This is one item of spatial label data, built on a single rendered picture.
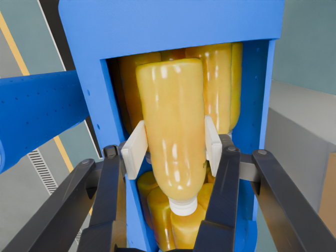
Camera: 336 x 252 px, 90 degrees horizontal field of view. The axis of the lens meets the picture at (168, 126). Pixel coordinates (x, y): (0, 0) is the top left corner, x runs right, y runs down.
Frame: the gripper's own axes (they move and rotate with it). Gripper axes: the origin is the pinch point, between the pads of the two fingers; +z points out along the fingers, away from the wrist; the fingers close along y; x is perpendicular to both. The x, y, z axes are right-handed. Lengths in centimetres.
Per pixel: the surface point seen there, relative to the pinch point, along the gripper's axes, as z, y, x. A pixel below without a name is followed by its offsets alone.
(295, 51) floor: 123, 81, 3
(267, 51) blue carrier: 11.6, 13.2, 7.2
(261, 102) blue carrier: 12.4, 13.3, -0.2
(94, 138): 108, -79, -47
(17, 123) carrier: 27, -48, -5
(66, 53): 107, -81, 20
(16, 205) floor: 123, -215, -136
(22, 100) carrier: 33, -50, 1
